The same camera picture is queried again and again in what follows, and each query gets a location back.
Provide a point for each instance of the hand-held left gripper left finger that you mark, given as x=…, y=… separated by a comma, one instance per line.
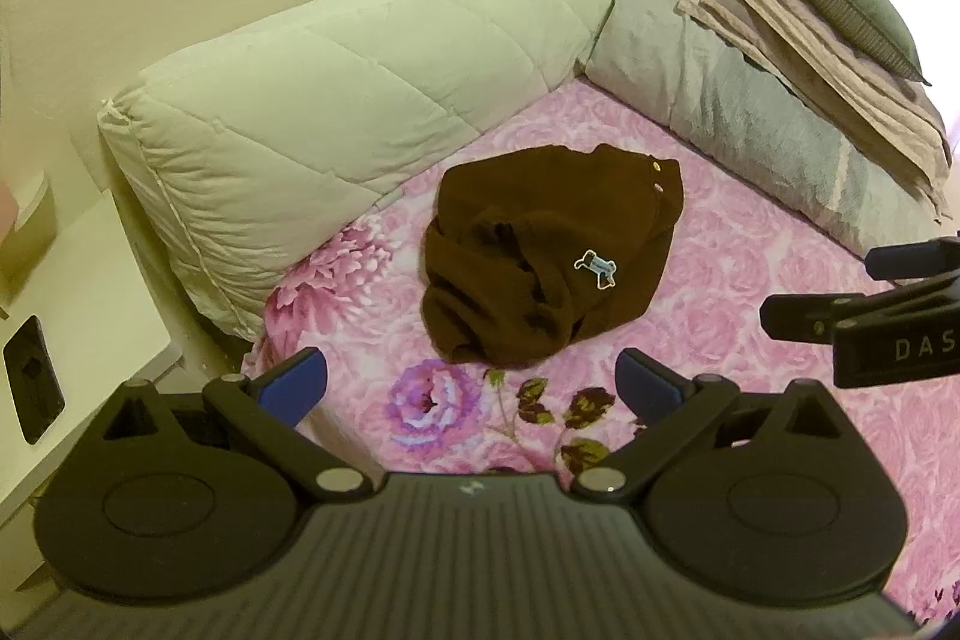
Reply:
x=294, y=379

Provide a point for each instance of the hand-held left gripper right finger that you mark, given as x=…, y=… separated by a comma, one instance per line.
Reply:
x=646, y=385

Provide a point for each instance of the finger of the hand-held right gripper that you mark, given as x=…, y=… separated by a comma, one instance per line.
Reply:
x=817, y=312
x=911, y=259

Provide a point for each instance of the brown sweater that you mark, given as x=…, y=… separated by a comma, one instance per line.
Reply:
x=547, y=257

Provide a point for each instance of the pink floral bed sheet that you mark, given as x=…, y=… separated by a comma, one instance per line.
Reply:
x=750, y=280

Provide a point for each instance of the beige striped blanket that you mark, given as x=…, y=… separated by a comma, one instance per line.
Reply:
x=832, y=63

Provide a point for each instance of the white nightstand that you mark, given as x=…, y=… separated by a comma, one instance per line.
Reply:
x=82, y=310

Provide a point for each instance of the grey folded quilt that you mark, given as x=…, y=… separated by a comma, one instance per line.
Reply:
x=720, y=100

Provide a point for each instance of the green cushion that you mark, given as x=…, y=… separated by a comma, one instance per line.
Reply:
x=855, y=6

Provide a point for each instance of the black phone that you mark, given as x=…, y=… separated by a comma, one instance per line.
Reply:
x=32, y=379

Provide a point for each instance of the white quilted duvet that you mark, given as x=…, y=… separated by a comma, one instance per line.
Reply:
x=337, y=100

